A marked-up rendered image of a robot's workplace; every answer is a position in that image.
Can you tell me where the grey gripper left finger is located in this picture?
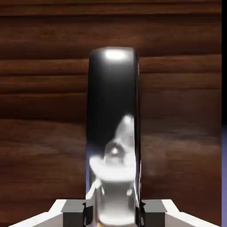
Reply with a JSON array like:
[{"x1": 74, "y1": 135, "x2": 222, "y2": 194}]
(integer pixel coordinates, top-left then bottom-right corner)
[{"x1": 8, "y1": 199, "x2": 87, "y2": 227}]

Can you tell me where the dark wood cabinet door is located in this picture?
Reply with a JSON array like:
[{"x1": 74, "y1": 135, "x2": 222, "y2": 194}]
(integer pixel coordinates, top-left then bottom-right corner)
[{"x1": 0, "y1": 0, "x2": 223, "y2": 227}]

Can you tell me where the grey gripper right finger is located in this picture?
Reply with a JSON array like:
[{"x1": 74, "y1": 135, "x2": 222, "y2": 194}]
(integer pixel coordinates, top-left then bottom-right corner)
[{"x1": 141, "y1": 199, "x2": 220, "y2": 227}]

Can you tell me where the shiny dark curved metal handle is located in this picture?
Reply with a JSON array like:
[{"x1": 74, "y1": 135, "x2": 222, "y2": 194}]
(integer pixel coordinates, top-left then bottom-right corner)
[{"x1": 85, "y1": 47, "x2": 142, "y2": 227}]

